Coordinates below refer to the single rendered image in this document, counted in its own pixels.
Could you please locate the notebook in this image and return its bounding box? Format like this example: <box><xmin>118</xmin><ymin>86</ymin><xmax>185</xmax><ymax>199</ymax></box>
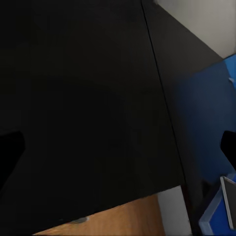
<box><xmin>220</xmin><ymin>177</ymin><xmax>236</xmax><ymax>230</ymax></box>

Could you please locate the folder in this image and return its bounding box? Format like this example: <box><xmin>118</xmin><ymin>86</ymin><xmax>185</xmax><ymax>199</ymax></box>
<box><xmin>198</xmin><ymin>173</ymin><xmax>236</xmax><ymax>236</ymax></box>

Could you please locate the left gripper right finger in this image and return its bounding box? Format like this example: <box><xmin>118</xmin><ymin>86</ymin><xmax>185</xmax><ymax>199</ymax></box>
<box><xmin>220</xmin><ymin>130</ymin><xmax>236</xmax><ymax>170</ymax></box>

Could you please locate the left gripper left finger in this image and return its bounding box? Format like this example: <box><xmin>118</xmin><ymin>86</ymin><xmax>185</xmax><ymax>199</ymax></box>
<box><xmin>0</xmin><ymin>131</ymin><xmax>26</xmax><ymax>190</ymax></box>

